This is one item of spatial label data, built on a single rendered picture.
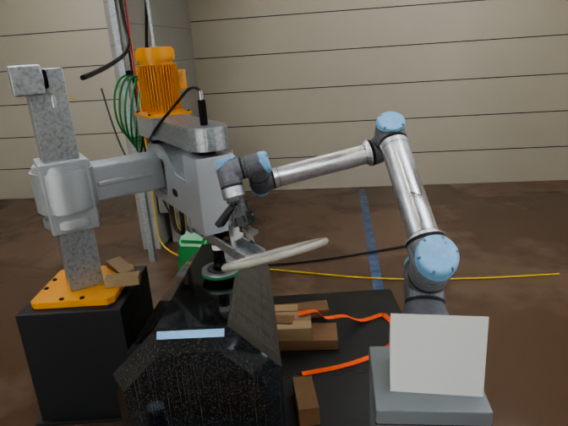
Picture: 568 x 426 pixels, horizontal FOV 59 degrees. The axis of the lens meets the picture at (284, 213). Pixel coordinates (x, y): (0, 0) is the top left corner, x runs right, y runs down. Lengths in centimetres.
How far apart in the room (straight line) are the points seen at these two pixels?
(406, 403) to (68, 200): 204
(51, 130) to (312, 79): 495
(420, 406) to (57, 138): 225
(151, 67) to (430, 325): 217
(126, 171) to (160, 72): 62
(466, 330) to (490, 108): 606
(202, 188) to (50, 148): 89
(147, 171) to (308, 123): 456
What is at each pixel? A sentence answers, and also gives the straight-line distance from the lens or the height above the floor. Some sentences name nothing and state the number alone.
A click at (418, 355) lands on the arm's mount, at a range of 191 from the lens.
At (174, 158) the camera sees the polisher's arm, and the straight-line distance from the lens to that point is 305.
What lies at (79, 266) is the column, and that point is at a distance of 321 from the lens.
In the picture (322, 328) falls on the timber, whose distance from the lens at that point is 380.
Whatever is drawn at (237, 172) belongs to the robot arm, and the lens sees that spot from 200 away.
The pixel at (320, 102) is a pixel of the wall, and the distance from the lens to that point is 741.
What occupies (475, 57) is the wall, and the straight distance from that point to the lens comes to 760.
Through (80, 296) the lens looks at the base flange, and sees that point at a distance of 318.
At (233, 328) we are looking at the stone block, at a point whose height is 82.
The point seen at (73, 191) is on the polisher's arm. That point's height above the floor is 140.
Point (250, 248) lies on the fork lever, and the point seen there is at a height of 112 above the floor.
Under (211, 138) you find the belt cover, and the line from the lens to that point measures 256.
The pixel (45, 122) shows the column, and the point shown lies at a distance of 301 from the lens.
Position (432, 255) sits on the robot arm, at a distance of 179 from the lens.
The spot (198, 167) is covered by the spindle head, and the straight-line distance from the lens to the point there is 258.
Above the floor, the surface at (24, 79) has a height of 200.
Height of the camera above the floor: 208
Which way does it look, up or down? 18 degrees down
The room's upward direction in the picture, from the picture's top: 4 degrees counter-clockwise
